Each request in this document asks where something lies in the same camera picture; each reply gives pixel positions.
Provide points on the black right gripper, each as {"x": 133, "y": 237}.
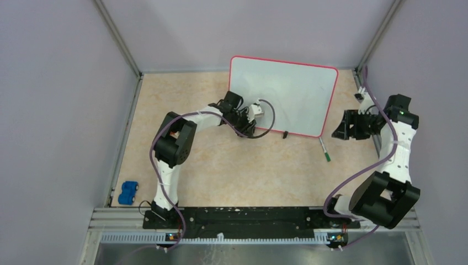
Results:
{"x": 344, "y": 131}

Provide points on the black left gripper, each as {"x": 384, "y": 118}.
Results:
{"x": 246, "y": 129}

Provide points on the green capped whiteboard marker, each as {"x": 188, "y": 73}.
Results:
{"x": 324, "y": 150}

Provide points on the pink framed whiteboard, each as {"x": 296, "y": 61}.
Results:
{"x": 296, "y": 97}

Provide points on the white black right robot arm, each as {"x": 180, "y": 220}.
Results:
{"x": 387, "y": 195}

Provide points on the blue toy car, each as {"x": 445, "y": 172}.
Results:
{"x": 128, "y": 192}

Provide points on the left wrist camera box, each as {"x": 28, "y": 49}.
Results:
{"x": 255, "y": 111}

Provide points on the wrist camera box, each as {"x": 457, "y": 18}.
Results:
{"x": 361, "y": 94}
{"x": 255, "y": 111}

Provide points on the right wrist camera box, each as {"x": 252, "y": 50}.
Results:
{"x": 361, "y": 94}

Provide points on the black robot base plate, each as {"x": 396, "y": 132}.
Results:
{"x": 293, "y": 222}

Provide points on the aluminium frame rail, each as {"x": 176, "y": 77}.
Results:
{"x": 120, "y": 151}

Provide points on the white slotted cable duct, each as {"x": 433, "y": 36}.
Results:
{"x": 161, "y": 238}

